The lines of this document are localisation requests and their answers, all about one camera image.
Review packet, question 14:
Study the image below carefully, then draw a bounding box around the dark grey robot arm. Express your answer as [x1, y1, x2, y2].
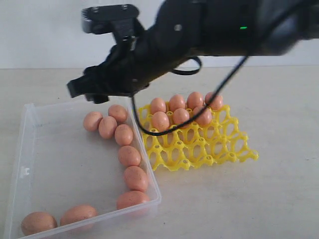
[67, 0, 319, 104]

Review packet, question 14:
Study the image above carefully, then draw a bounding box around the black cable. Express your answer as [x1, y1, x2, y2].
[131, 0, 310, 137]

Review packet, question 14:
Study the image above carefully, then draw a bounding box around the clear plastic box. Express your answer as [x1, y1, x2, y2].
[3, 97, 161, 239]

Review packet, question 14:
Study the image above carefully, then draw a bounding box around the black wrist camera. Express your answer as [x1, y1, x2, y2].
[81, 4, 145, 43]

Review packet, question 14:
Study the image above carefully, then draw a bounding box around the brown egg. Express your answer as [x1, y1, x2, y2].
[118, 145, 141, 167]
[124, 166, 149, 192]
[21, 212, 57, 236]
[150, 98, 166, 115]
[60, 204, 98, 226]
[83, 111, 103, 131]
[116, 190, 150, 210]
[115, 124, 134, 146]
[168, 94, 186, 112]
[204, 92, 223, 111]
[108, 105, 128, 123]
[193, 106, 212, 126]
[98, 116, 118, 139]
[152, 112, 170, 132]
[187, 92, 204, 110]

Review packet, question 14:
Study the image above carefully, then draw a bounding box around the yellow plastic egg tray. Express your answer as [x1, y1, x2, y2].
[142, 105, 259, 171]

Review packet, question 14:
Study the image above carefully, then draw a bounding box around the brown egg second row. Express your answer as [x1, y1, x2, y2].
[172, 108, 190, 126]

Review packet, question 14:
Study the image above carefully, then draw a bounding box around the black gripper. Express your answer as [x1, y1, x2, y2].
[67, 42, 160, 104]

